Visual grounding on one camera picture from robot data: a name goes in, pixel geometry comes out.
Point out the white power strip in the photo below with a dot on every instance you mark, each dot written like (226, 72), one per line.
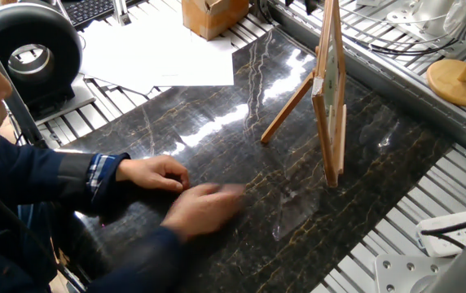
(432, 244)

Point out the round wooden stand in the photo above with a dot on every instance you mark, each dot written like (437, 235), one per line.
(457, 87)

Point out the person's left hand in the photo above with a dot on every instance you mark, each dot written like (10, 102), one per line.
(151, 173)

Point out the person's right forearm dark sleeve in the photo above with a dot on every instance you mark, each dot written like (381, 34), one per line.
(147, 264)

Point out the wooden easel stand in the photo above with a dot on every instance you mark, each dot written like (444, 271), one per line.
(286, 110)

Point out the small silver upright profile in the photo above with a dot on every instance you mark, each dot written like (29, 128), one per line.
(121, 12)

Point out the person's right hand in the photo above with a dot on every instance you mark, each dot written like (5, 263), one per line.
(200, 211)

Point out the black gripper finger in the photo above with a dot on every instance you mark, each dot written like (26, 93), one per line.
(311, 5)
(289, 2)

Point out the grey aluminium post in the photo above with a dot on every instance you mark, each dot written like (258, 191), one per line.
(21, 118)

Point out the black keyboard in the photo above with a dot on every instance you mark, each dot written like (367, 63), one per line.
(86, 10)

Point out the small brown cardboard box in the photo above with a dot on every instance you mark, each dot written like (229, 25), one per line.
(212, 18)

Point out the person's left forearm dark sleeve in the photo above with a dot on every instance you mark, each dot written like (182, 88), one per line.
(74, 179)

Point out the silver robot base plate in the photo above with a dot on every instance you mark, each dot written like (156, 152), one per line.
(396, 276)

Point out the silver perforated mounting plate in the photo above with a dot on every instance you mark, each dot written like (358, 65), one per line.
(412, 18)

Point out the white paper sheet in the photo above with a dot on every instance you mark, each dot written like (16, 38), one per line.
(200, 61)
(111, 53)

